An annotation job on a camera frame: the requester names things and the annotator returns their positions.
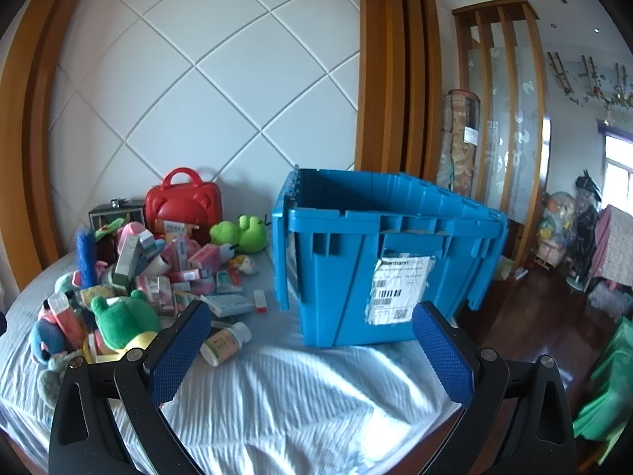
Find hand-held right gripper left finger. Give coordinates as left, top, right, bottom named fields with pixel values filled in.
left=48, top=299, right=213, bottom=475

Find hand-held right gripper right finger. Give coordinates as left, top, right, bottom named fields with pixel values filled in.
left=411, top=299, right=577, bottom=475

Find white pill bottle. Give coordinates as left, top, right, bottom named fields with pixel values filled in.
left=199, top=321, right=253, bottom=367

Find dark green frog plush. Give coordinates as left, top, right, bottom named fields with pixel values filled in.
left=89, top=291, right=161, bottom=352

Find white medicine box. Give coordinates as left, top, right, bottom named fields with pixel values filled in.
left=200, top=293, right=255, bottom=316

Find blue plastic crate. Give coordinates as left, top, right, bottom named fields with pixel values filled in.
left=271, top=167, right=510, bottom=348

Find blue feather brush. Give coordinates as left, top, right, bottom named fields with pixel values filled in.
left=75, top=228, right=100, bottom=288

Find green white tall carton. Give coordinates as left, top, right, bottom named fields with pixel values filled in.
left=113, top=234, right=142, bottom=290

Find small yellow white plush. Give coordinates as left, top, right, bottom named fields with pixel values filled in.
left=228, top=255, right=260, bottom=275

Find orange white labelled carton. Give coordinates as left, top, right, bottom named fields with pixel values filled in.
left=154, top=218, right=191, bottom=238

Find pink plush toy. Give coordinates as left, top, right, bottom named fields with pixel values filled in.
left=116, top=222, right=149, bottom=248

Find grey plush toy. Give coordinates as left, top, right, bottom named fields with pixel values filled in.
left=37, top=351, right=75, bottom=407

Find blue and pink plush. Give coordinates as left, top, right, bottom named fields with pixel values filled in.
left=27, top=307, right=67, bottom=362

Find light green frog plush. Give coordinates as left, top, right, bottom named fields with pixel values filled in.
left=210, top=214, right=270, bottom=258

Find red bear carry case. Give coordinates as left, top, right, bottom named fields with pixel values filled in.
left=144, top=167, right=222, bottom=245

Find dark flask gift box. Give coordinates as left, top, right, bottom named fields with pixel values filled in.
left=89, top=199, right=146, bottom=238

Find heap of plastic bags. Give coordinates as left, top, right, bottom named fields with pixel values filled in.
left=536, top=190, right=577, bottom=270

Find green cloth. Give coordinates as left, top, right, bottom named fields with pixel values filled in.
left=574, top=317, right=633, bottom=443

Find black hanging clothes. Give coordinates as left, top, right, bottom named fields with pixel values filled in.
left=576, top=171, right=601, bottom=278

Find pink floral cloth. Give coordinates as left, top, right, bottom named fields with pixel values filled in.
left=591, top=205, right=633, bottom=293

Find rolled patterned carpet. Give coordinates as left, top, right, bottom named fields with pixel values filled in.
left=438, top=89, right=483, bottom=194

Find wooden frosted room divider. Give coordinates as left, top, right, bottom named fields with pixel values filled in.
left=452, top=0, right=552, bottom=223

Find window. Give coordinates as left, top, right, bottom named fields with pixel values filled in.
left=601, top=131, right=633, bottom=219

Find wooden column panel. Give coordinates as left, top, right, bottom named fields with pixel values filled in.
left=353, top=0, right=443, bottom=181

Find wooden headboard frame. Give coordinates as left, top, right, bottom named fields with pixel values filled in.
left=0, top=0, right=114, bottom=288

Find branch wall decoration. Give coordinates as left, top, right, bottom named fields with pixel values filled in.
left=546, top=52, right=633, bottom=110

